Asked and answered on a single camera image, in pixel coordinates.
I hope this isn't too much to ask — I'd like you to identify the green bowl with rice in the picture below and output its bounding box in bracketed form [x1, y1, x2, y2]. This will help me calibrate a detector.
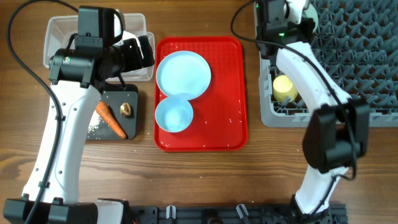
[303, 4, 319, 33]

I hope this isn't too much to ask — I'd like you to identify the light blue plate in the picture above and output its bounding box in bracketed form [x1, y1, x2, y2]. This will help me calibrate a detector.
[156, 50, 211, 101]

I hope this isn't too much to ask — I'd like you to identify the brown food scrap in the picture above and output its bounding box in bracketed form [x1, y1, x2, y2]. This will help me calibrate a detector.
[120, 102, 133, 118]

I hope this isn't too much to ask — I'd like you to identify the yellow plastic cup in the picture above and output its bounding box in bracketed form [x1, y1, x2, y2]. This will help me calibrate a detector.
[272, 75, 298, 103]

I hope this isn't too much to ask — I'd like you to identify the orange carrot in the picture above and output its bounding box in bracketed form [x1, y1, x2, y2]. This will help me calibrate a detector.
[95, 101, 127, 139]

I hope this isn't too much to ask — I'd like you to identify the light blue bowl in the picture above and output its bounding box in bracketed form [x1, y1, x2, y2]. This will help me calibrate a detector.
[155, 97, 193, 133]

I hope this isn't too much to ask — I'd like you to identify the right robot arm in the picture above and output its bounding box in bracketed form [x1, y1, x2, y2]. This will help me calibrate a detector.
[255, 16, 370, 223]

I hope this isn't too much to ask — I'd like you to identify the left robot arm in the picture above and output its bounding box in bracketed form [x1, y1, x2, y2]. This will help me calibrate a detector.
[3, 34, 154, 223]

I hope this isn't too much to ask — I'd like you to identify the grey dishwasher rack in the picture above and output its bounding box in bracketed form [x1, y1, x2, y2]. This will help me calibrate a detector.
[253, 0, 398, 128]

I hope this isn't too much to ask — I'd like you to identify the black plastic tray bin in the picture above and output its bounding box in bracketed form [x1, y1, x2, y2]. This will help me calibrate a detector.
[89, 83, 139, 141]

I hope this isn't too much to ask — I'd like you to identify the spilled white rice pile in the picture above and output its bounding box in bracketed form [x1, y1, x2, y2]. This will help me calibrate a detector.
[86, 111, 104, 140]

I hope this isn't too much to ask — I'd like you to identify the clear plastic bin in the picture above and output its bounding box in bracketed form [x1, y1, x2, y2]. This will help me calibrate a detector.
[43, 13, 155, 82]

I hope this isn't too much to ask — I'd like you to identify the red serving tray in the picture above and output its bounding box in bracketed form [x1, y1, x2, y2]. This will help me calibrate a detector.
[154, 36, 248, 152]

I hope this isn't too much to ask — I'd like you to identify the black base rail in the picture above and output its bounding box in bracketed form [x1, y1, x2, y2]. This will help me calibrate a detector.
[131, 204, 348, 224]

